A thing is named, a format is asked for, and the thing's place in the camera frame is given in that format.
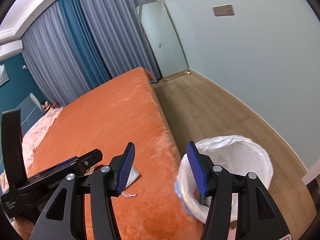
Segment leopard print fabric strip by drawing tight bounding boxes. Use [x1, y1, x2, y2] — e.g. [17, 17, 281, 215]
[200, 195, 212, 207]

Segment person's left hand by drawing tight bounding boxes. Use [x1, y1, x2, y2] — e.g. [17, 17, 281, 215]
[11, 217, 34, 240]

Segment pink fluffy cloth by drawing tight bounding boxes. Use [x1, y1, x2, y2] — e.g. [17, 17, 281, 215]
[227, 227, 236, 240]

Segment pink patterned bedsheet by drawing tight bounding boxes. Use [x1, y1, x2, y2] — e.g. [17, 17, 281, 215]
[0, 106, 63, 193]

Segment orange bed blanket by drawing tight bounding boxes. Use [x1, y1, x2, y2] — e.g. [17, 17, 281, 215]
[28, 67, 203, 239]

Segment stuffed toy by headboard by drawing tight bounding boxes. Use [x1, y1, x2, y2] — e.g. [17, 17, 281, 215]
[41, 101, 59, 113]

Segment blue padded headboard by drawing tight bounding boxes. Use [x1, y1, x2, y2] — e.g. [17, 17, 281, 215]
[16, 93, 45, 135]

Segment grey blue curtains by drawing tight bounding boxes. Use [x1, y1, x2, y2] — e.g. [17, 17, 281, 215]
[22, 0, 162, 106]

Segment white air conditioner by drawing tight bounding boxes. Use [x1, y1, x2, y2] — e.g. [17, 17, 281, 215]
[0, 40, 23, 62]

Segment gold framed standing mirror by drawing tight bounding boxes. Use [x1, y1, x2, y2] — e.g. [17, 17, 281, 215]
[136, 1, 190, 81]

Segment framed wall picture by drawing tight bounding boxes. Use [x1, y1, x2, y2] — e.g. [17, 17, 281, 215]
[0, 64, 9, 86]

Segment wall switch panel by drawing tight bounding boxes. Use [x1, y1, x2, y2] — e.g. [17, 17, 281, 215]
[213, 4, 235, 17]

